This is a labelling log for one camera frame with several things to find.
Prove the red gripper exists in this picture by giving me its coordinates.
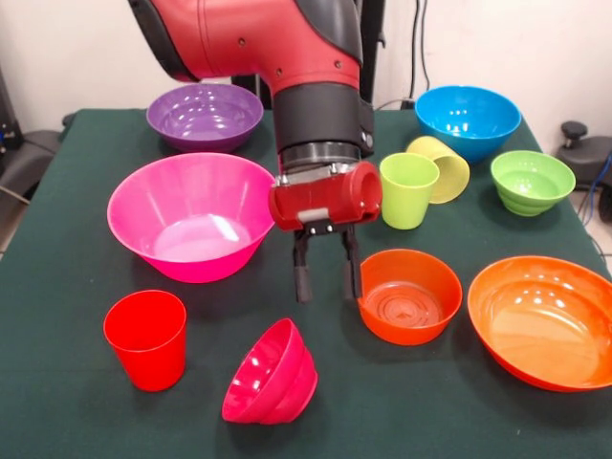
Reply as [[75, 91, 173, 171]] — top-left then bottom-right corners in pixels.
[[268, 161, 383, 304]]

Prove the small orange bowl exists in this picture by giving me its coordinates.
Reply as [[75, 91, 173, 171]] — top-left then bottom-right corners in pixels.
[[357, 248, 464, 346]]

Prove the small crimson pink bowl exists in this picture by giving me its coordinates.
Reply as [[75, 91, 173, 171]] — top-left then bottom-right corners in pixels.
[[221, 317, 319, 426]]

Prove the large magenta bowl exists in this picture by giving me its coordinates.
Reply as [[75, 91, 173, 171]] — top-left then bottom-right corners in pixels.
[[105, 152, 278, 284]]

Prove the yellow cup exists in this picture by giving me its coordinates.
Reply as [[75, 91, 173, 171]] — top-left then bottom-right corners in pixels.
[[405, 135, 471, 206]]

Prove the lime green cup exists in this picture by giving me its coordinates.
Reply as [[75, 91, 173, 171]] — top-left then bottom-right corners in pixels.
[[379, 152, 441, 230]]

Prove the purple bowl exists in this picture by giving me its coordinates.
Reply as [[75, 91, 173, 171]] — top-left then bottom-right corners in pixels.
[[145, 82, 265, 154]]

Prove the red cup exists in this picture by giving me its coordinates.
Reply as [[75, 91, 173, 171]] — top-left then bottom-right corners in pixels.
[[102, 289, 187, 393]]

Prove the blue bowl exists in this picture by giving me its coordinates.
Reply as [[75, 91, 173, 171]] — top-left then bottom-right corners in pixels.
[[413, 84, 523, 164]]

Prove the large orange bowl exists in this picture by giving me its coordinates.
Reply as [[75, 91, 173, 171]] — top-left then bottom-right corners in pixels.
[[467, 255, 612, 393]]

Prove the small green bowl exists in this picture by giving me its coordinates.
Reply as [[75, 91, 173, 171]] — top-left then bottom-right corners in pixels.
[[490, 149, 578, 218]]

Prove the black robot column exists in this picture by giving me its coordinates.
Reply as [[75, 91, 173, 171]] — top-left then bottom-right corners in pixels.
[[229, 0, 386, 111]]

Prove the dark green tablecloth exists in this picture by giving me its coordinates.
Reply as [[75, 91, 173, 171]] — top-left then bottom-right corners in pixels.
[[0, 108, 612, 459]]

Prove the black equipment box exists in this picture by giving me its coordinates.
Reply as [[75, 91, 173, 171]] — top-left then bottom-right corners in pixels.
[[0, 66, 23, 159]]

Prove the black wall cable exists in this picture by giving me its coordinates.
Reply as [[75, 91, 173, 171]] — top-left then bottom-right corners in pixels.
[[409, 0, 431, 104]]

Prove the blue cable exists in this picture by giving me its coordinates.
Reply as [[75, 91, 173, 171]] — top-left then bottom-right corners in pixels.
[[578, 152, 612, 226]]

